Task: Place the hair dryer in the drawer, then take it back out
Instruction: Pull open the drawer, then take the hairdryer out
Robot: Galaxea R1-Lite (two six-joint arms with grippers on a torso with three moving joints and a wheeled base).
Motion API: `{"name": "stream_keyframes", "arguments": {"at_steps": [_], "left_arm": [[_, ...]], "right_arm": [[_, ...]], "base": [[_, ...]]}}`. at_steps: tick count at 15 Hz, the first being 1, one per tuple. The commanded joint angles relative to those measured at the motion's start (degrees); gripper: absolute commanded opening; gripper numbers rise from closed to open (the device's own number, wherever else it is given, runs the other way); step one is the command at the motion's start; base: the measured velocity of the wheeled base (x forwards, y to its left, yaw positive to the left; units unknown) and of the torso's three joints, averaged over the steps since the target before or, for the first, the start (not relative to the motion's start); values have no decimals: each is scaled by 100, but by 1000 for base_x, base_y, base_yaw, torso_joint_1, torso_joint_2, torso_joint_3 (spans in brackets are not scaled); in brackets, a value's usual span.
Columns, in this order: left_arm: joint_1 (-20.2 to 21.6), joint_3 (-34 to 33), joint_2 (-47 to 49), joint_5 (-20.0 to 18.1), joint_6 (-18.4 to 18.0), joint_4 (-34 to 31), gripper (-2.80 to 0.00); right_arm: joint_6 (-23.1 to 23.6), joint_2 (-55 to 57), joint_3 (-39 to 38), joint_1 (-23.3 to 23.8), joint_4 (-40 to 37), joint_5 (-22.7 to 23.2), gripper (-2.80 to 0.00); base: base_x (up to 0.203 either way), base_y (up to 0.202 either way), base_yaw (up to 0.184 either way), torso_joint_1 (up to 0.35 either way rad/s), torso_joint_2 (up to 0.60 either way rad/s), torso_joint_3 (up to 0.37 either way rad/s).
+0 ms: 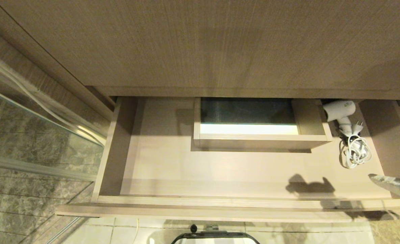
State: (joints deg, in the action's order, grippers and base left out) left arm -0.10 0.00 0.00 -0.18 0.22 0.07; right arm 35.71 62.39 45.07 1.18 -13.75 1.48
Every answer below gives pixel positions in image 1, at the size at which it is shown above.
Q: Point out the glass shower door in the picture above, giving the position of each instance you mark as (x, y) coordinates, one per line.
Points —
(34, 142)

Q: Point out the wooden inner drawer compartment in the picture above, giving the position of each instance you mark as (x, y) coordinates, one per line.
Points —
(260, 141)

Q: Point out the open wooden drawer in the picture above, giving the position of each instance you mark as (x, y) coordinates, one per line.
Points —
(172, 169)

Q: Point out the wooden vanity cabinet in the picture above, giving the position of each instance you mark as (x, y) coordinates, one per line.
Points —
(220, 47)

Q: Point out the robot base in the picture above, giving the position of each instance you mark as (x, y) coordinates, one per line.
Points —
(216, 235)

